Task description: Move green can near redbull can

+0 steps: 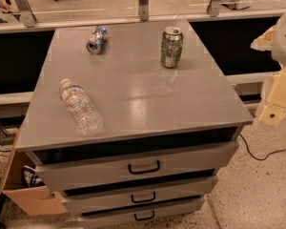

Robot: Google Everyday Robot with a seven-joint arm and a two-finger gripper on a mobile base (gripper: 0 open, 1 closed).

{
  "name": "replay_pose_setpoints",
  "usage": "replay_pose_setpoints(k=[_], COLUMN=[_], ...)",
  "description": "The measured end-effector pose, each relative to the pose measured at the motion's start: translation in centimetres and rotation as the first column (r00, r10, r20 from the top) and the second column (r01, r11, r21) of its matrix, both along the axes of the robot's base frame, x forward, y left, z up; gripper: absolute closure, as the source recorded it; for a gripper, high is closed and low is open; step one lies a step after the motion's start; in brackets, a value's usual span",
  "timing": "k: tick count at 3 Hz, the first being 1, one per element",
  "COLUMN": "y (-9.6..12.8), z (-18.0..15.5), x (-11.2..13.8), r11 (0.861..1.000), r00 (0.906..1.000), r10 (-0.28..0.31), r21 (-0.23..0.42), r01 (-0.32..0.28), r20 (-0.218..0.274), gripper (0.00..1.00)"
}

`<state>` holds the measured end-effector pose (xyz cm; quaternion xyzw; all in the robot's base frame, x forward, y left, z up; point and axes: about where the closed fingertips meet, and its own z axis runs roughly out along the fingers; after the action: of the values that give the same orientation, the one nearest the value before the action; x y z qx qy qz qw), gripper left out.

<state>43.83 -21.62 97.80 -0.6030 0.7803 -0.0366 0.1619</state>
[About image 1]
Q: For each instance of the grey drawer cabinet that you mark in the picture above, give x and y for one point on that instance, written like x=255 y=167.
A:
x=145 y=107

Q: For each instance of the top grey drawer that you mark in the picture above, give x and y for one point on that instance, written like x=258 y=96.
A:
x=108 y=170

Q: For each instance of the brown cardboard box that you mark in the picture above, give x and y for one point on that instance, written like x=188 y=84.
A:
x=35 y=201

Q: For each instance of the checkered cloth in box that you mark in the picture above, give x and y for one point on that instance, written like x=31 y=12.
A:
x=32 y=179

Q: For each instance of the green soda can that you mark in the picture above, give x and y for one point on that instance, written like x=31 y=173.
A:
x=171 y=47

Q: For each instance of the bottom grey drawer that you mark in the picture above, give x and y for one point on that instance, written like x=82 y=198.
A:
x=141 y=214

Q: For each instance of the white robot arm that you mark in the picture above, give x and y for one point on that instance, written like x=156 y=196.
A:
x=278 y=53

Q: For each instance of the middle grey drawer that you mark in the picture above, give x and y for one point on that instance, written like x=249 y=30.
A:
x=133 y=196

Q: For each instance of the grey drawer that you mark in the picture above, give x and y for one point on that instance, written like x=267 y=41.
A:
x=133 y=196
x=108 y=170
x=141 y=214

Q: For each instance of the clear plastic water bottle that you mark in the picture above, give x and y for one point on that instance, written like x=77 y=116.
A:
x=88 y=121

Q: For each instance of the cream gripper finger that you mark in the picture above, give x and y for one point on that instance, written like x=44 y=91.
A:
x=274 y=109
x=264 y=41

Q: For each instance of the blue silver redbull can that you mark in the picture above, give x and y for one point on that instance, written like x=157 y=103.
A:
x=96 y=40

